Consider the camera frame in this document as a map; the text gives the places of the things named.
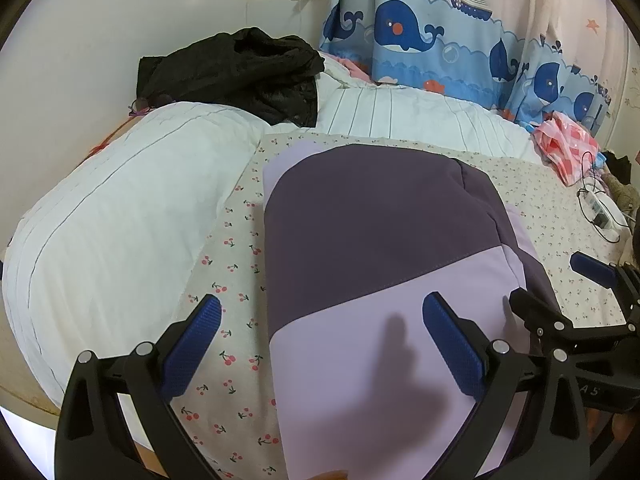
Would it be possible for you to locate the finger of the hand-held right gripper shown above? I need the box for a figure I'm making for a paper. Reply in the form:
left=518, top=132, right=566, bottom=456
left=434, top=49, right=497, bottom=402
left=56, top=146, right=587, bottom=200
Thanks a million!
left=570, top=251, right=640, bottom=311
left=509, top=287, right=581, bottom=348

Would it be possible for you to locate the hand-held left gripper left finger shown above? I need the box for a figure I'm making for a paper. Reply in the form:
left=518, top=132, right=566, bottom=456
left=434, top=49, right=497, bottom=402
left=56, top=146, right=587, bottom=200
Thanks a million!
left=54, top=294, right=223, bottom=480

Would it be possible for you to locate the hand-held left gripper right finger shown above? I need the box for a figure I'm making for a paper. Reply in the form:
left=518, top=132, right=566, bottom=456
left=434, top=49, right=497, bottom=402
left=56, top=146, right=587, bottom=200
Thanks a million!
left=421, top=291, right=586, bottom=480

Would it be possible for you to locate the purple two-tone jacket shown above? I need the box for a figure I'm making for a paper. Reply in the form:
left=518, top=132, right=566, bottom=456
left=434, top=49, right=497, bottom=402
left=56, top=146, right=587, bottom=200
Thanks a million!
left=262, top=142, right=553, bottom=480

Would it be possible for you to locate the cherry print bedsheet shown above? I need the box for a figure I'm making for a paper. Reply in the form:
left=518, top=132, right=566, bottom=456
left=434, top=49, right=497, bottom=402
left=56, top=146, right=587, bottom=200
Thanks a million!
left=165, top=132, right=636, bottom=480

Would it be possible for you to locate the dark cloth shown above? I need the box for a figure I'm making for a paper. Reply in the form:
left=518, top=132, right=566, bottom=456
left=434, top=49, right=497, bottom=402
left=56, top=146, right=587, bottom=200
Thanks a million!
left=602, top=150, right=632, bottom=181

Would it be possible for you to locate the pink patterned cloth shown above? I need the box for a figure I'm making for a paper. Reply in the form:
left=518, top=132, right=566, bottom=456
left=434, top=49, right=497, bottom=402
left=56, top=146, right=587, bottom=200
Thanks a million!
left=531, top=111, right=601, bottom=187

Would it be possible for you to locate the white striped duvet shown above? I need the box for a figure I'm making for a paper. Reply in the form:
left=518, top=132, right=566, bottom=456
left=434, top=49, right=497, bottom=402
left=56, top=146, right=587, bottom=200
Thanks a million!
left=2, top=52, right=543, bottom=403

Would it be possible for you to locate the white wardrobe door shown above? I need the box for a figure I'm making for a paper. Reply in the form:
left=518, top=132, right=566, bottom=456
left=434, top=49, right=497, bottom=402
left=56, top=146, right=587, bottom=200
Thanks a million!
left=607, top=10, right=640, bottom=161

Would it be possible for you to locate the black padded jacket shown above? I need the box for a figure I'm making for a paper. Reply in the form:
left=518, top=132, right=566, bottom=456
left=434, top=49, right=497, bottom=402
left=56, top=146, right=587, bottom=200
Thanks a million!
left=136, top=26, right=327, bottom=128

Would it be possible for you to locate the whale print curtain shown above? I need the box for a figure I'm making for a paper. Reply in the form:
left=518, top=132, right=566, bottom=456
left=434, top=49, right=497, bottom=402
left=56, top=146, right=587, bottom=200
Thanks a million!
left=320, top=0, right=613, bottom=136

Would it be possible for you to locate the white power strip with cables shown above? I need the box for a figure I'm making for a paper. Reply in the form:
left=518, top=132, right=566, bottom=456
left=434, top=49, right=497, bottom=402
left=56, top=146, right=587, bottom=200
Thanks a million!
left=577, top=152, right=623, bottom=243

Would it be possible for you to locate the pink cord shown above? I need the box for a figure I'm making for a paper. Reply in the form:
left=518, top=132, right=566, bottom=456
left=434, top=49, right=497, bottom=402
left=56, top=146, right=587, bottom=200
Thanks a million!
left=85, top=97, right=153, bottom=161

